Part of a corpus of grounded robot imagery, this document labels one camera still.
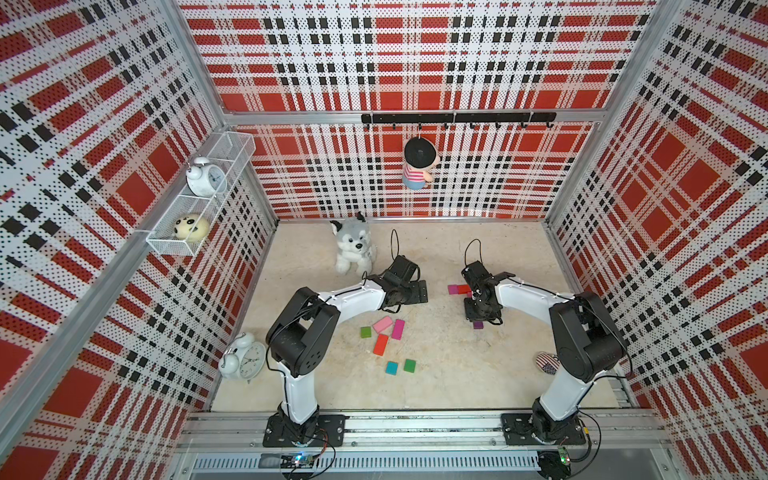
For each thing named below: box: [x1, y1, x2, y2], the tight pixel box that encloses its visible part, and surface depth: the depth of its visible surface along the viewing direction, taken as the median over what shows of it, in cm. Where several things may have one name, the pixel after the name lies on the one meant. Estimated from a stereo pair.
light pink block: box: [373, 316, 393, 333], surface depth 95 cm
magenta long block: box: [391, 319, 405, 340], surface depth 93 cm
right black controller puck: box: [537, 446, 571, 480], surface depth 68 cm
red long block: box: [373, 333, 389, 356], surface depth 90 cm
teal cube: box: [385, 361, 399, 376], surface depth 86 cm
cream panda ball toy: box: [174, 214, 209, 243], surface depth 66 cm
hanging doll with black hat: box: [402, 136, 439, 191], surface depth 97 cm
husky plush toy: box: [330, 211, 377, 275], surface depth 95 cm
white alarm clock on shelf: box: [186, 156, 228, 198], surface depth 72 cm
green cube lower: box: [403, 358, 417, 373], surface depth 86 cm
